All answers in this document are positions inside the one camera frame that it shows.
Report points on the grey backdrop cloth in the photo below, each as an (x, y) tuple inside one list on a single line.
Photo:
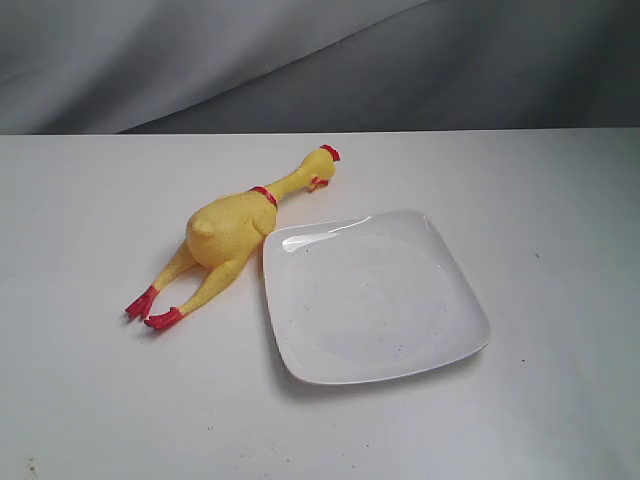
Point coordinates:
[(167, 67)]

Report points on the yellow rubber chicken toy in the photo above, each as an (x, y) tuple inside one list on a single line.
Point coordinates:
[(221, 237)]

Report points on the white square plate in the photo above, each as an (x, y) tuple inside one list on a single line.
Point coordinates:
[(369, 299)]

